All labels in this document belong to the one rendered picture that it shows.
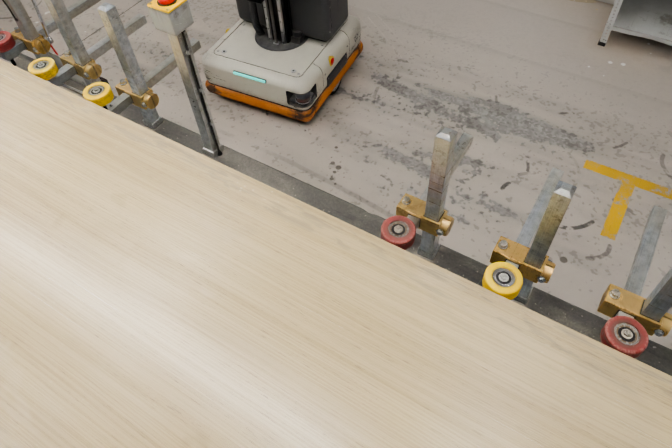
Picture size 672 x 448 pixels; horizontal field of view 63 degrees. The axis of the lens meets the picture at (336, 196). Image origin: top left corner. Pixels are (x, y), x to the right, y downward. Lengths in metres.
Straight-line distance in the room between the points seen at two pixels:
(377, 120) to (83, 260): 1.82
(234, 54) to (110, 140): 1.37
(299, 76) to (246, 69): 0.27
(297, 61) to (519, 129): 1.14
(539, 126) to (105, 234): 2.15
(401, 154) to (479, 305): 1.57
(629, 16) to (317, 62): 1.79
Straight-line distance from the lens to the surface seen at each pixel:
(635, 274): 1.39
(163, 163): 1.49
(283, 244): 1.25
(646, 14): 3.63
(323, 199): 1.58
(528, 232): 1.38
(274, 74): 2.70
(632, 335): 1.24
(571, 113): 3.03
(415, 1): 3.71
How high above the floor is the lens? 1.92
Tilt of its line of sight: 51 degrees down
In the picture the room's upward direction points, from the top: 4 degrees counter-clockwise
